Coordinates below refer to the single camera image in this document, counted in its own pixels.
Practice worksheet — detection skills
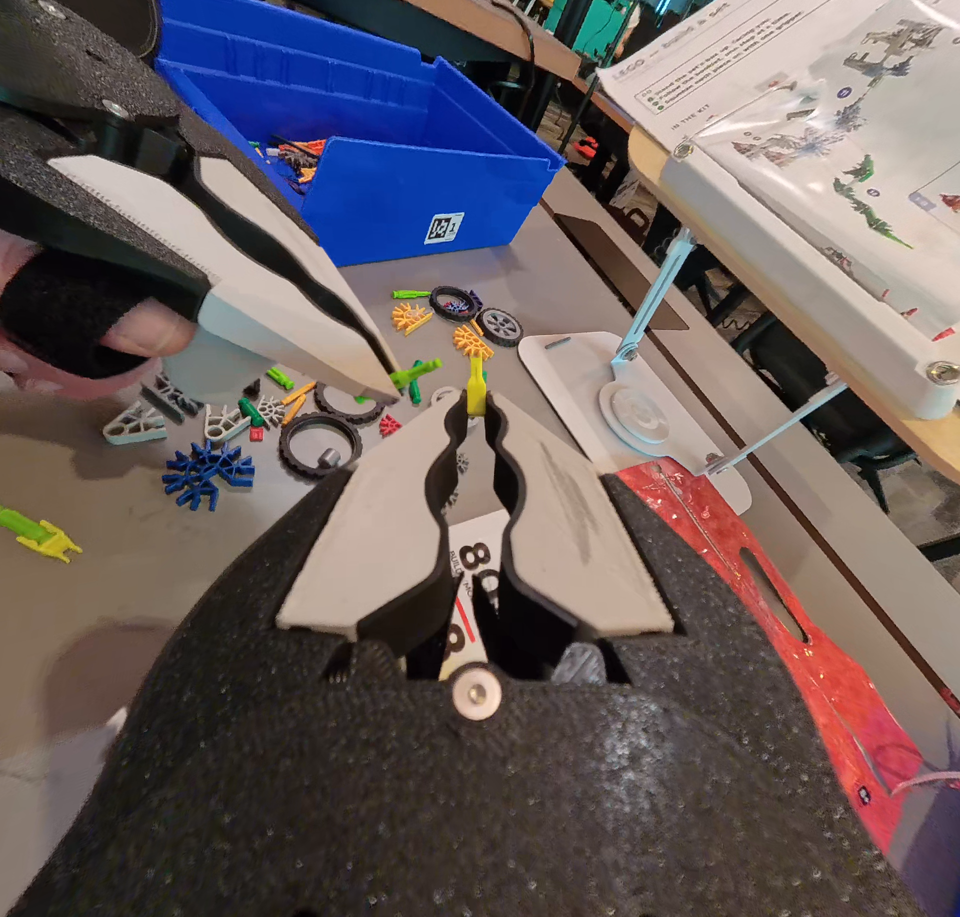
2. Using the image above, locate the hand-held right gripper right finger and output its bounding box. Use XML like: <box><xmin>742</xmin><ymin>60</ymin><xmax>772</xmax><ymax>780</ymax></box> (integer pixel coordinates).
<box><xmin>483</xmin><ymin>392</ymin><xmax>676</xmax><ymax>659</ymax></box>

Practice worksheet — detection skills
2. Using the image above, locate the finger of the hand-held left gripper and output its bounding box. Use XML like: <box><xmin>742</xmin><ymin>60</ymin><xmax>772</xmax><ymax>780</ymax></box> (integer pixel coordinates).
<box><xmin>191</xmin><ymin>155</ymin><xmax>399</xmax><ymax>378</ymax></box>
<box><xmin>48</xmin><ymin>155</ymin><xmax>402</xmax><ymax>402</ymax></box>

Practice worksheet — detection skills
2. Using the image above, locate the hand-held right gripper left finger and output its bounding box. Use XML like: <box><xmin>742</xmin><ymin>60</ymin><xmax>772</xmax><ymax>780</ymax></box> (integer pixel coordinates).
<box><xmin>277</xmin><ymin>394</ymin><xmax>470</xmax><ymax>657</ymax></box>

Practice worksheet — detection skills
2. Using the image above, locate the person's left hand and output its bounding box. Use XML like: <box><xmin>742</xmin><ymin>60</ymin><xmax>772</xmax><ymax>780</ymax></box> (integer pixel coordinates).
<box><xmin>0</xmin><ymin>230</ymin><xmax>198</xmax><ymax>401</ymax></box>

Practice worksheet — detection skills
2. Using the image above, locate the pile of construction pieces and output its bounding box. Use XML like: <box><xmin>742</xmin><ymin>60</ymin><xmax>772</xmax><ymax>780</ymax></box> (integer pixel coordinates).
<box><xmin>251</xmin><ymin>135</ymin><xmax>329</xmax><ymax>192</ymax></box>

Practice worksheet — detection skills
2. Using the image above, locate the blue plastic storage bin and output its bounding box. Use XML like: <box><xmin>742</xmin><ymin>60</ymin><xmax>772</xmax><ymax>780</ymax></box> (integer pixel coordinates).
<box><xmin>153</xmin><ymin>0</ymin><xmax>567</xmax><ymax>269</ymax></box>

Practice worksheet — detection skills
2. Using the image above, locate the black rubber tire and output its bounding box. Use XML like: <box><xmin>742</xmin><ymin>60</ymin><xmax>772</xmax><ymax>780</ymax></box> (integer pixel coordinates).
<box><xmin>313</xmin><ymin>380</ymin><xmax>387</xmax><ymax>427</ymax></box>
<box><xmin>279</xmin><ymin>412</ymin><xmax>363</xmax><ymax>479</ymax></box>

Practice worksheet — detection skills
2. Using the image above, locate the grey snowflake connector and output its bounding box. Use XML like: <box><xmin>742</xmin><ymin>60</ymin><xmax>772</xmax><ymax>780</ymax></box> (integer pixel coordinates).
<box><xmin>142</xmin><ymin>373</ymin><xmax>204</xmax><ymax>419</ymax></box>

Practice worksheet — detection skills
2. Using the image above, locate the blue snowflake connector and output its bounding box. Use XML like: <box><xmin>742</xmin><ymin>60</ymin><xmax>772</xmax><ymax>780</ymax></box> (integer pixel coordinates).
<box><xmin>161</xmin><ymin>440</ymin><xmax>256</xmax><ymax>513</ymax></box>

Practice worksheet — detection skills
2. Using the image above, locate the white document stand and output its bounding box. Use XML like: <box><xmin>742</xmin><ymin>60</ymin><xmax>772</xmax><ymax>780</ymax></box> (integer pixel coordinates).
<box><xmin>517</xmin><ymin>0</ymin><xmax>960</xmax><ymax>517</ymax></box>

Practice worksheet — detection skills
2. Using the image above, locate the pale grey triangular connector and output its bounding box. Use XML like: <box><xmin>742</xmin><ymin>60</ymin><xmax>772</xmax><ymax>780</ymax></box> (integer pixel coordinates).
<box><xmin>102</xmin><ymin>399</ymin><xmax>168</xmax><ymax>446</ymax></box>
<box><xmin>204</xmin><ymin>404</ymin><xmax>252</xmax><ymax>442</ymax></box>

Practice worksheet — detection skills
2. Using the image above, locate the black tire with inner connectors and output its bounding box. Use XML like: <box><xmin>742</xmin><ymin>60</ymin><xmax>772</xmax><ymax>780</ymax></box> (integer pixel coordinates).
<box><xmin>429</xmin><ymin>285</ymin><xmax>483</xmax><ymax>324</ymax></box>

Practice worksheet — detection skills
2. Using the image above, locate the grey wheel with black tire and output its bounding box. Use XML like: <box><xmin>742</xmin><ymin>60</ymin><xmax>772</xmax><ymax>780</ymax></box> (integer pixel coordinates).
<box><xmin>476</xmin><ymin>305</ymin><xmax>525</xmax><ymax>350</ymax></box>

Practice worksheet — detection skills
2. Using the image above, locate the red white toy packaging bag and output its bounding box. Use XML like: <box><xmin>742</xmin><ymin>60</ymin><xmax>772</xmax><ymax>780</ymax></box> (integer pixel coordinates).
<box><xmin>446</xmin><ymin>459</ymin><xmax>960</xmax><ymax>858</ymax></box>

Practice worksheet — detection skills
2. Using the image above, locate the teal cabinet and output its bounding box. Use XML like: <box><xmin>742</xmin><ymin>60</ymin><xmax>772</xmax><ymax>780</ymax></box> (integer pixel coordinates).
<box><xmin>547</xmin><ymin>0</ymin><xmax>635</xmax><ymax>59</ymax></box>

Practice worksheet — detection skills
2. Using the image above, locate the red white twist tie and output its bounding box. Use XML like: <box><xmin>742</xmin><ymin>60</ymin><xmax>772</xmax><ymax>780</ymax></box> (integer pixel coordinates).
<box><xmin>888</xmin><ymin>770</ymin><xmax>960</xmax><ymax>798</ymax></box>

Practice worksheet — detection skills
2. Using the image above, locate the picture sheet in clear sleeve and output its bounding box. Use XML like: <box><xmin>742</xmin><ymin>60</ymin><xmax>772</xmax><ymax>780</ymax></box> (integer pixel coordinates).
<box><xmin>693</xmin><ymin>0</ymin><xmax>960</xmax><ymax>337</ymax></box>

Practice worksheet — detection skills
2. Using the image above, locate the printed instruction sheet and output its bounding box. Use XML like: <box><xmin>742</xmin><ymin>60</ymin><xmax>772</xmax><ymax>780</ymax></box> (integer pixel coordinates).
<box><xmin>596</xmin><ymin>0</ymin><xmax>960</xmax><ymax>134</ymax></box>

